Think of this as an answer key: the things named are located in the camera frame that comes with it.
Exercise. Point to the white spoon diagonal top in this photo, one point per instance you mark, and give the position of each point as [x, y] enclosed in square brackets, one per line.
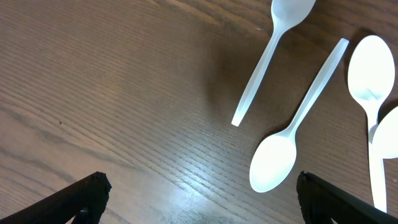
[385, 137]

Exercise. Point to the white spoon crossed under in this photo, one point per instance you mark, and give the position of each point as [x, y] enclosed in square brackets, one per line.
[371, 75]

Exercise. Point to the white spoon bowl down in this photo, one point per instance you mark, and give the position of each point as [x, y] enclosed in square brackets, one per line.
[275, 156]

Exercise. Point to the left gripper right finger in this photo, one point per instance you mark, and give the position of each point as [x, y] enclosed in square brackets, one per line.
[323, 203]

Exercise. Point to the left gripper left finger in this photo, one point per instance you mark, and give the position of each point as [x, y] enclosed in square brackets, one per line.
[82, 202]

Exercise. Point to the white plastic spoon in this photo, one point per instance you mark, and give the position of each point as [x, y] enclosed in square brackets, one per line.
[285, 15]

